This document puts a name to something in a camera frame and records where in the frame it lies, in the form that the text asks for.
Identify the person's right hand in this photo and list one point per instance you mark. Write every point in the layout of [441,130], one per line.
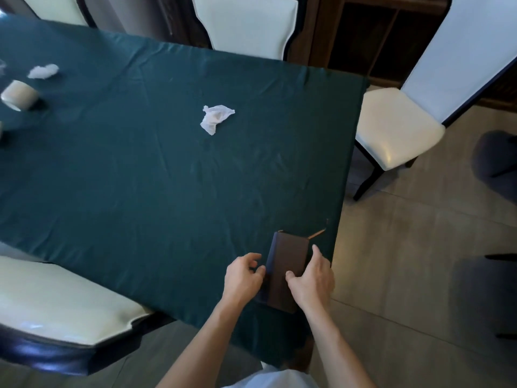
[313,284]

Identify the person's left hand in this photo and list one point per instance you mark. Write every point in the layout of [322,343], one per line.
[239,283]

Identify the person's left thumb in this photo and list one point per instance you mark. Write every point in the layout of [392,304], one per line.
[260,273]

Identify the person's right thumb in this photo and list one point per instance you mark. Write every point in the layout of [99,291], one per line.
[291,278]

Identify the dark brown leather wallet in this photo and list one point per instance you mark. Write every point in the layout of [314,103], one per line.
[283,258]

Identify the person's right forearm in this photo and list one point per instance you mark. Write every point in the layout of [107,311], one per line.
[335,351]

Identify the person's left forearm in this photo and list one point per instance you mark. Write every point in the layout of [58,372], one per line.
[202,351]

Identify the person's white shirt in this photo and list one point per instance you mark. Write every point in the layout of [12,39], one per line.
[274,379]

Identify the dark green tablecloth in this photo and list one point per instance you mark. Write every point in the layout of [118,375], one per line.
[141,169]

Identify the crumpled white tissue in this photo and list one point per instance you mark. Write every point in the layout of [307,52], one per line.
[43,71]
[216,118]

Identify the cream cushioned dark-framed chair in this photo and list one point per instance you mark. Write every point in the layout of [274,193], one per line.
[452,60]
[52,8]
[246,24]
[60,307]

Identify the dark wooden shelf cabinet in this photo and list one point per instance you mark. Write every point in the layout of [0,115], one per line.
[363,36]

